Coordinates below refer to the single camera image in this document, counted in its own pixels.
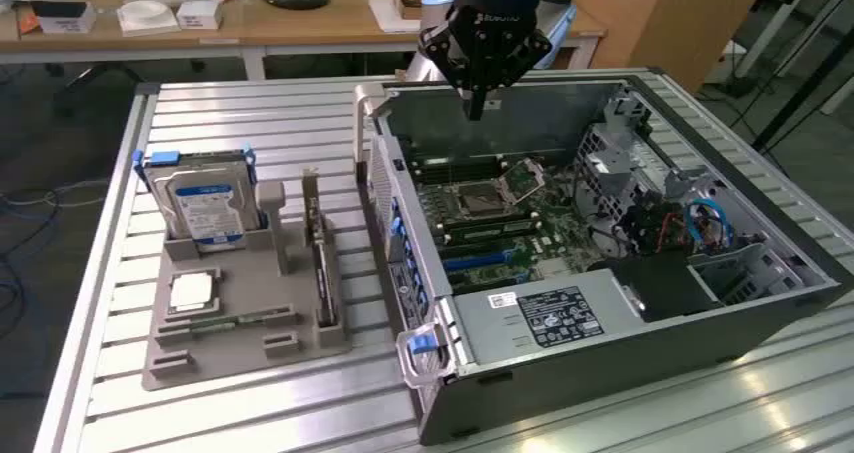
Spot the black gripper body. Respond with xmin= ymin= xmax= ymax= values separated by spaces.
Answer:
xmin=447 ymin=0 xmax=546 ymax=92

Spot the black graphics card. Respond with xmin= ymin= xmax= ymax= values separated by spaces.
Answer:
xmin=301 ymin=166 xmax=341 ymax=330

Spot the light blue plastic object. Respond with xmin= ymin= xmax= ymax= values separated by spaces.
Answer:
xmin=533 ymin=5 xmax=577 ymax=70

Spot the wooden cabinet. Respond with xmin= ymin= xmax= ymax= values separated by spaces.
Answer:
xmin=572 ymin=0 xmax=776 ymax=94

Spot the wooden desk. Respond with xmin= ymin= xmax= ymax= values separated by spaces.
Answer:
xmin=0 ymin=0 xmax=609 ymax=82

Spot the perforated metal disk bay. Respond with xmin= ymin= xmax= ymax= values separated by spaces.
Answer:
xmin=573 ymin=95 xmax=661 ymax=222

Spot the metal socket cover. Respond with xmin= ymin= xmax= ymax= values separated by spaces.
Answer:
xmin=499 ymin=156 xmax=553 ymax=204

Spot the white low cabinet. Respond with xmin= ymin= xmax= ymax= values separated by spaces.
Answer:
xmin=705 ymin=40 xmax=746 ymax=88

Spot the CPU socket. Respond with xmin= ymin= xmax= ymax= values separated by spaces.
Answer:
xmin=453 ymin=182 xmax=510 ymax=215

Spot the green motherboard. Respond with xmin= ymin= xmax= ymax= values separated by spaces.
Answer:
xmin=406 ymin=147 xmax=602 ymax=294

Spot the RAM stick with white label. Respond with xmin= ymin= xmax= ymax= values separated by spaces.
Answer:
xmin=443 ymin=217 xmax=539 ymax=243

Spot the white labelled box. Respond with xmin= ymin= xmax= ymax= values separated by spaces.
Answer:
xmin=177 ymin=0 xmax=226 ymax=32

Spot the blue expansion slot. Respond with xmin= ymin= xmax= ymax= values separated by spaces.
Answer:
xmin=445 ymin=251 xmax=517 ymax=275

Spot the white square dish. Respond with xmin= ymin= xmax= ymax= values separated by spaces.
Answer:
xmin=116 ymin=0 xmax=182 ymax=38

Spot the hard disk in blue caddy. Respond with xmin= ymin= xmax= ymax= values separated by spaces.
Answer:
xmin=132 ymin=142 xmax=261 ymax=254

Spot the black office chair base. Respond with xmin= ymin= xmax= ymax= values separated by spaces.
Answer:
xmin=46 ymin=60 xmax=146 ymax=119

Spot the grey power supply unit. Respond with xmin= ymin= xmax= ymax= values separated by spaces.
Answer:
xmin=446 ymin=267 xmax=646 ymax=367

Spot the white box with black lid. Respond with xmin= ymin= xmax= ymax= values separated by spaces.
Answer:
xmin=30 ymin=0 xmax=99 ymax=35

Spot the grey parts rack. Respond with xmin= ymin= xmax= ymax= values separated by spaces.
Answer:
xmin=140 ymin=180 xmax=353 ymax=392

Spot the silver CPU chip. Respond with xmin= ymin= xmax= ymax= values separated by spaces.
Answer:
xmin=170 ymin=272 xmax=222 ymax=310

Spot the green RAM stick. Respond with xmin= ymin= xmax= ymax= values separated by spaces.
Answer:
xmin=190 ymin=310 xmax=273 ymax=332

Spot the open black PC case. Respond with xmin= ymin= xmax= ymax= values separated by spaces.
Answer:
xmin=353 ymin=67 xmax=849 ymax=447

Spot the grey case handle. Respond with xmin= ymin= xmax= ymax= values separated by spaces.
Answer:
xmin=353 ymin=83 xmax=393 ymax=167
xmin=395 ymin=322 xmax=462 ymax=388

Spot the red wire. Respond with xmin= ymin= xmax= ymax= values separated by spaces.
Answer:
xmin=656 ymin=212 xmax=689 ymax=254

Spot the blue wire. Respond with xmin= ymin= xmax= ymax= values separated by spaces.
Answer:
xmin=686 ymin=197 xmax=736 ymax=254

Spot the black plastic air duct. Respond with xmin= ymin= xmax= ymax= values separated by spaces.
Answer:
xmin=610 ymin=257 xmax=724 ymax=324

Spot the grey disk bay bracket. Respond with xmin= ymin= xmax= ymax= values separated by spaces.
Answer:
xmin=686 ymin=237 xmax=813 ymax=310

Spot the blue floor cable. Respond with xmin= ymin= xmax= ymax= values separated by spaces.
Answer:
xmin=0 ymin=192 xmax=63 ymax=399

